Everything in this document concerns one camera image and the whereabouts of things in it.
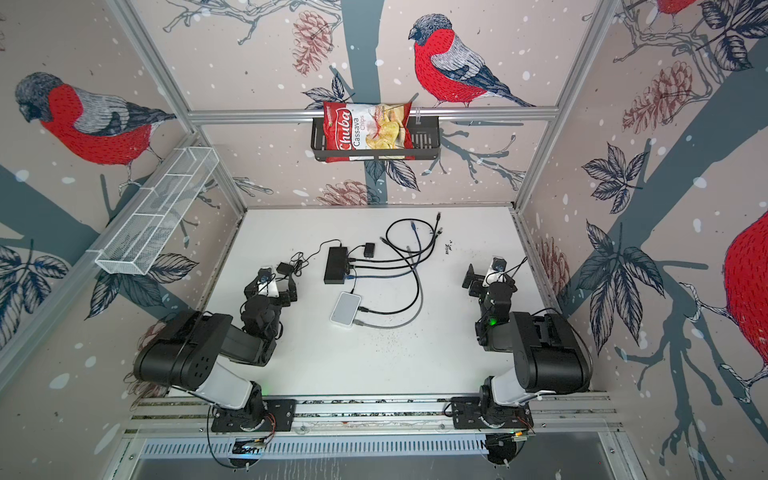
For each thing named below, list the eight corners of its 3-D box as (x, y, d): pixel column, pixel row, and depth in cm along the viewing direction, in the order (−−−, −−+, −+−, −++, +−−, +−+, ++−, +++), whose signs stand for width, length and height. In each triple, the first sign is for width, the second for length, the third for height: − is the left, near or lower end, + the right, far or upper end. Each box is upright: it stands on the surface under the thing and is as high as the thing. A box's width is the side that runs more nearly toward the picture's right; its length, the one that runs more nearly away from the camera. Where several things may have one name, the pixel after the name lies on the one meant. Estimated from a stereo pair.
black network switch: (324, 284, 100) (323, 280, 98) (330, 250, 109) (329, 246, 107) (346, 284, 100) (345, 280, 98) (350, 250, 109) (349, 246, 107)
